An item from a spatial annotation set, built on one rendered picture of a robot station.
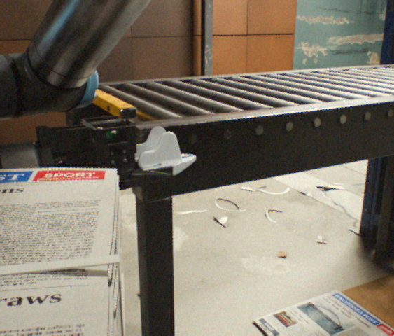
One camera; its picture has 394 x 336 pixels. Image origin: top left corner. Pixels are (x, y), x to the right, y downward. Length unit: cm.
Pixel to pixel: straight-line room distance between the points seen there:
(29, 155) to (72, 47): 14
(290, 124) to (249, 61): 376
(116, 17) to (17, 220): 21
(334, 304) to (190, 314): 51
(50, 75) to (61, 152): 10
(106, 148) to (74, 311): 35
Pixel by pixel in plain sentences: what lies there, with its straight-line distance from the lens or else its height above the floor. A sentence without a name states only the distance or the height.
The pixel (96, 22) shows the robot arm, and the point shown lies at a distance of 46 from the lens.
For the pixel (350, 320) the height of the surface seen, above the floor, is 1.
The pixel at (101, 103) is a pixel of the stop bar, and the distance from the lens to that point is 87.
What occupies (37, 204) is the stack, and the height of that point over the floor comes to 83.
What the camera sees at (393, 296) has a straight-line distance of 187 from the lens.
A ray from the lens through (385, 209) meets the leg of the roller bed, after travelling 202.
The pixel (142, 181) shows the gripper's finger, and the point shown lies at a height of 77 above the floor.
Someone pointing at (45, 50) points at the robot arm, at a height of 93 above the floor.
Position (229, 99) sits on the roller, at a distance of 99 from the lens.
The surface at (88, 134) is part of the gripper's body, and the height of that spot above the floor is 83.
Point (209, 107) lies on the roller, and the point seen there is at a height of 79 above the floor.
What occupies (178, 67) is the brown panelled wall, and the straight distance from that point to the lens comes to 421.
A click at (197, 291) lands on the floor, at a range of 175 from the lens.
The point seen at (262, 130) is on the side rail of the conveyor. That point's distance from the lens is 81.
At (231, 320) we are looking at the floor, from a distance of 162.
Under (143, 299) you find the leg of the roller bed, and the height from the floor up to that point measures 48.
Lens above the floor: 96
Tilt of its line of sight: 18 degrees down
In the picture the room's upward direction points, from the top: straight up
